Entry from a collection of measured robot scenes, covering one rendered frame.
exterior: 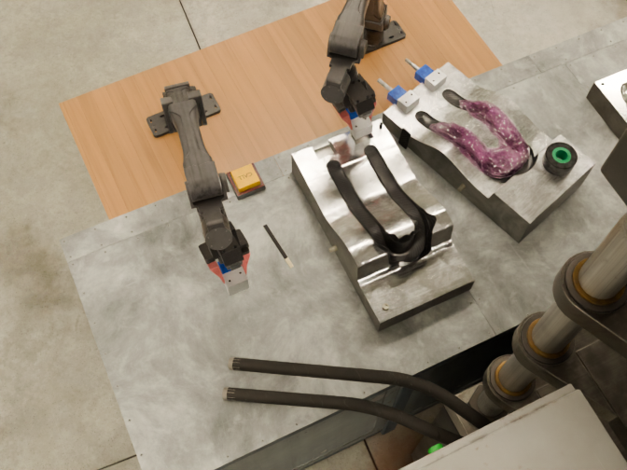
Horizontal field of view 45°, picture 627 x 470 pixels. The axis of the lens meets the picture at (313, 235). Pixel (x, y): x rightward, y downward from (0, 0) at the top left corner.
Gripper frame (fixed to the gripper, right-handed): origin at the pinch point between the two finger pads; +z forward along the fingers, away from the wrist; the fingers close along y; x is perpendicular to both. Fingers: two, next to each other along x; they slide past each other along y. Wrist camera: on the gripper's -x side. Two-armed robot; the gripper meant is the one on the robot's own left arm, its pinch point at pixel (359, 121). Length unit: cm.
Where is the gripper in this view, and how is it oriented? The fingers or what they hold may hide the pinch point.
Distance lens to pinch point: 194.4
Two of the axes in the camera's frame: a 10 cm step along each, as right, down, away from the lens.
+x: -3.4, -6.4, 6.9
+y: 9.0, -4.3, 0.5
